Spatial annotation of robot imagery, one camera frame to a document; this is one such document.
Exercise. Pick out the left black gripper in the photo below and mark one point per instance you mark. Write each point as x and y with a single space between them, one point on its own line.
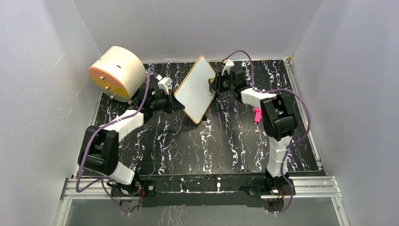
173 105

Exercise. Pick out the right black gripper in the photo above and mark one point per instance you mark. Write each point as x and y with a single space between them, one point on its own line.
219 82

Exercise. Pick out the yellow bone-shaped eraser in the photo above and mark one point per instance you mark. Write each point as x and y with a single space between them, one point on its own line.
211 86

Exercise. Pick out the white whiteboard with orange frame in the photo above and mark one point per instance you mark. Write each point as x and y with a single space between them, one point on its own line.
194 92

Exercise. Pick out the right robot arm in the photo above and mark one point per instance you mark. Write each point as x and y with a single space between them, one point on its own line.
279 123

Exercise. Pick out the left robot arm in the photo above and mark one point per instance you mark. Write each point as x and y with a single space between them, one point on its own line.
100 147

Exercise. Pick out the pink plastic cross piece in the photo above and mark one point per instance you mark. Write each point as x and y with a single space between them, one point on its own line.
258 115

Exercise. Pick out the cream cylinder with orange face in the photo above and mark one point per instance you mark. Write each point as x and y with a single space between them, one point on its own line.
119 73

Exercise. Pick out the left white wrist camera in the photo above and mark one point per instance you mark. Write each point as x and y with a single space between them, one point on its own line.
164 83

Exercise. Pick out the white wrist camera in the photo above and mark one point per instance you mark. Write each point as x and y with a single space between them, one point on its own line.
227 65
164 83

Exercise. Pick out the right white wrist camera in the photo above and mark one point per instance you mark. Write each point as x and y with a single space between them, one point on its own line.
227 65

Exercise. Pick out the black front mounting rail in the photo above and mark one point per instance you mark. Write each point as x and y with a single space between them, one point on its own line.
202 190

